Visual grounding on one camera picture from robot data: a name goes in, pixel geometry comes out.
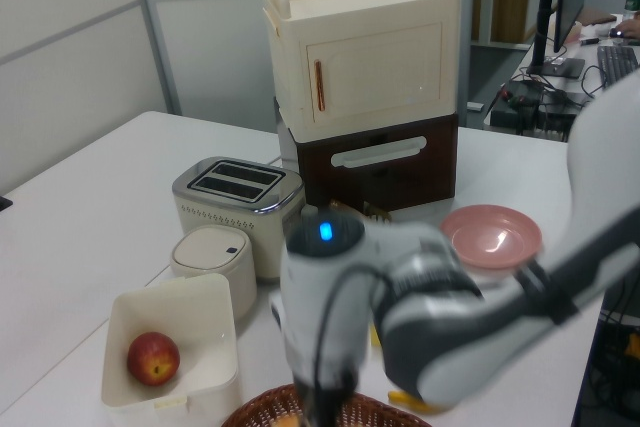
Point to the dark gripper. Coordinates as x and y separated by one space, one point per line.
325 402

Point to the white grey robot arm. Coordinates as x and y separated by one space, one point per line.
435 347

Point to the short golden bread roll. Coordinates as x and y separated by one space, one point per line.
286 421

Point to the bystander hand on mouse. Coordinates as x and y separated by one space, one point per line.
631 28

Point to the brown wicker basket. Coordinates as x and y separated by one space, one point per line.
260 407

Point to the yellow foam cube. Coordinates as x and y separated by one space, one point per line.
374 338

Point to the yellow banana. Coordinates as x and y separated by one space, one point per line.
406 399

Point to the cream square plastic container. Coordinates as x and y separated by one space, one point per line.
200 317

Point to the red apple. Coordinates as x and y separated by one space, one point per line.
152 359

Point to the small white lidded bin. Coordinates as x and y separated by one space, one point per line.
210 252

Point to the bronze metal toast rack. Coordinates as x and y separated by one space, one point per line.
376 213

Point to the chrome two-slot toaster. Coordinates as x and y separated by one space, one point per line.
220 217

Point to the dark brown drawer box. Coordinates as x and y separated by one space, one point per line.
380 187

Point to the pink round plate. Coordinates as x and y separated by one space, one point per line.
490 237

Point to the cream plastic cabinet box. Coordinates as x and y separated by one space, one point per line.
375 57

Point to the black flat table-edge object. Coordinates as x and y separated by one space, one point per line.
5 204

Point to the black computer monitor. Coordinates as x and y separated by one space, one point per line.
544 22
567 2

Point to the black computer keyboard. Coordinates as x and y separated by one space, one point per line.
617 64

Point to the green bottle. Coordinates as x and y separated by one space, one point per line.
632 6

